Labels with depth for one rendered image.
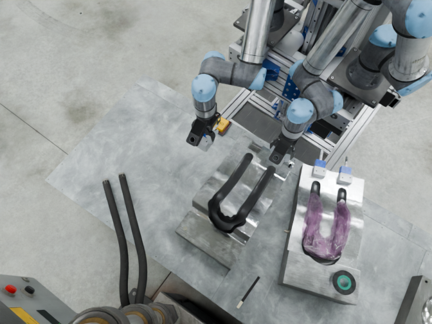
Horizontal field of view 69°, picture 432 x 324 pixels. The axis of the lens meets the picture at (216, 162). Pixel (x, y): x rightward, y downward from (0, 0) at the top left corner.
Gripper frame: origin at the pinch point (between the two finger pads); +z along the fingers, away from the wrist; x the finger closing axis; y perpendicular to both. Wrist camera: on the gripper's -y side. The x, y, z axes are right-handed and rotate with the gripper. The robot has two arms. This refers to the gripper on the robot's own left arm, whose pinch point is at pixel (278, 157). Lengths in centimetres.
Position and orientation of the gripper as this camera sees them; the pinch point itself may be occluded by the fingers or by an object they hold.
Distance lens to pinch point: 132.9
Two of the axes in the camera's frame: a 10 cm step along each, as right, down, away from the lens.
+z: 0.0, 4.0, 9.2
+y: 5.5, -7.7, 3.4
